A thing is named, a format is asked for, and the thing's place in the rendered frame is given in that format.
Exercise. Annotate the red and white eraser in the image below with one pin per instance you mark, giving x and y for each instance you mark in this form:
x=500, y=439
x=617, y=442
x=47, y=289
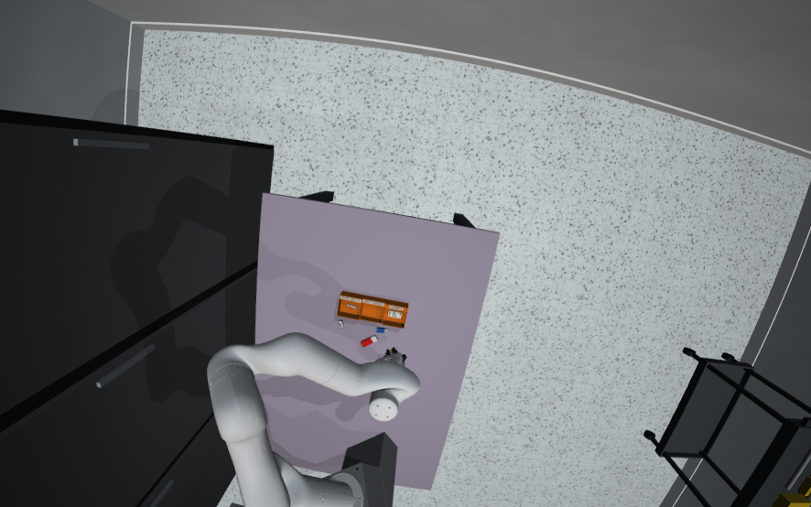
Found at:
x=369, y=340

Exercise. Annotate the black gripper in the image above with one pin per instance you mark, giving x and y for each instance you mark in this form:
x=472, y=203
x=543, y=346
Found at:
x=395, y=356

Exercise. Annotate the orange bin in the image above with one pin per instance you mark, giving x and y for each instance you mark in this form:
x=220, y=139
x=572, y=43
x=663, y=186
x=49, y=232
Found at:
x=370, y=312

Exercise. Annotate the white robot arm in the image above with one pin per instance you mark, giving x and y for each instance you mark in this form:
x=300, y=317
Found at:
x=240, y=414

